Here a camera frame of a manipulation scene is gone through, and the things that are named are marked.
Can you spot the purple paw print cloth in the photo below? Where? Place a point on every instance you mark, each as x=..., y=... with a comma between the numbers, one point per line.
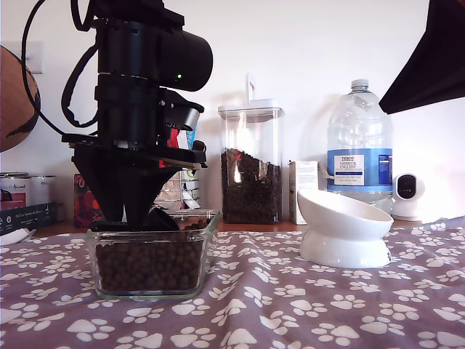
x=254, y=309

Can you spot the large clear water bottle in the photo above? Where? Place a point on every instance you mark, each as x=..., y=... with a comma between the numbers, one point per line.
x=359, y=127

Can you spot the blue sachet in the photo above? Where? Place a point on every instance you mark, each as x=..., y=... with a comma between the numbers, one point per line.
x=191, y=140

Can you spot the dark green printed box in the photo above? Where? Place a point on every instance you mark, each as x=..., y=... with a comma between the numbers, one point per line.
x=25, y=218

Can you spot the glass container of kibble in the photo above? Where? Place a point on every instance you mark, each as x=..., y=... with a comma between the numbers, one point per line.
x=145, y=269

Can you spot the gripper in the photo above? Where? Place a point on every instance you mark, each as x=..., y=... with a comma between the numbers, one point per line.
x=127, y=109

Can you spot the tin can white label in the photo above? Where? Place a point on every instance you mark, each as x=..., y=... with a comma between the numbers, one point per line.
x=41, y=189

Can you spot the black measuring scoop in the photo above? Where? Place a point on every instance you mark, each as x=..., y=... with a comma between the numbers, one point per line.
x=163, y=221

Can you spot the tin can dark label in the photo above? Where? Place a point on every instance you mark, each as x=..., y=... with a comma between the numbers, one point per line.
x=14, y=192

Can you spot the small white round camera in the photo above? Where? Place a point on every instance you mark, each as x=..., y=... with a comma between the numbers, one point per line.
x=407, y=207

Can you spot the black clip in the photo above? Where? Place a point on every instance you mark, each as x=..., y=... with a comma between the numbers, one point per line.
x=200, y=146

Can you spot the floral tissue box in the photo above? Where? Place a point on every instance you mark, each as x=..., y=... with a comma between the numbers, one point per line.
x=83, y=203

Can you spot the white tilted cat bowl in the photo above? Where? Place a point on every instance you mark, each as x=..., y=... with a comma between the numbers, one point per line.
x=341, y=251

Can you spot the red sachet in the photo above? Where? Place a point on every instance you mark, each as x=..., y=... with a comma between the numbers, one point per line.
x=174, y=140

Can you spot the round wooden board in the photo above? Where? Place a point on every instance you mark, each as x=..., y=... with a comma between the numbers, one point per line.
x=11, y=102

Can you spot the white wall switch plate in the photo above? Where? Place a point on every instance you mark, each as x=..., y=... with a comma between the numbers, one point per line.
x=36, y=54

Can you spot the white carton box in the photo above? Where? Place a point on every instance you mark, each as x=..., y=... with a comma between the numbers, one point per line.
x=303, y=174

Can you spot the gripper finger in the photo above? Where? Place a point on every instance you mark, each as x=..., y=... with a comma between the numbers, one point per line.
x=443, y=87
x=436, y=32

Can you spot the clear kibble canister white lid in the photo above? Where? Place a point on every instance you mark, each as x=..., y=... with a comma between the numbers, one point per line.
x=250, y=196

